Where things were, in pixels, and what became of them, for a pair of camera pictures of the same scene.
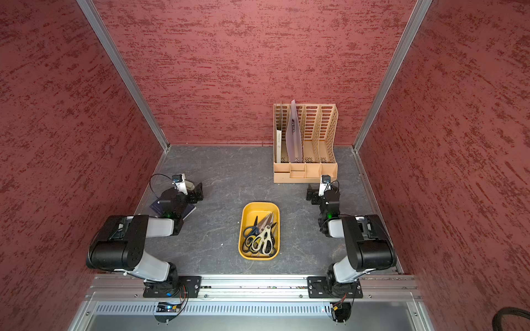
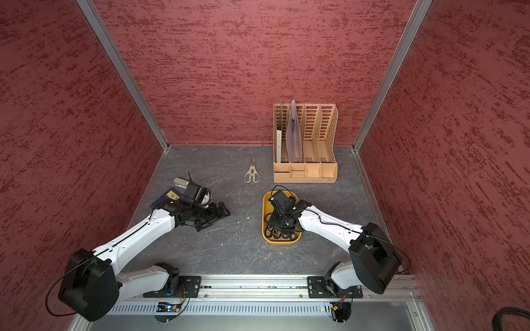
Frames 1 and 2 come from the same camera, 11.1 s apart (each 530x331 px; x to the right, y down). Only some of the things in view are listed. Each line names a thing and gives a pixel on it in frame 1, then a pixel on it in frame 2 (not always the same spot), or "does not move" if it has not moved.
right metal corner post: [404, 45] does not move
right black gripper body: [316, 198] → [277, 219]
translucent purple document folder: [295, 136] does not move
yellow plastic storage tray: [248, 211] → [265, 209]
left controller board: [165, 312] does not move
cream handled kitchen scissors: [265, 242] → [252, 174]
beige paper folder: [279, 146] does not move
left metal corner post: [120, 61] does not move
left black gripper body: [191, 198] → [202, 215]
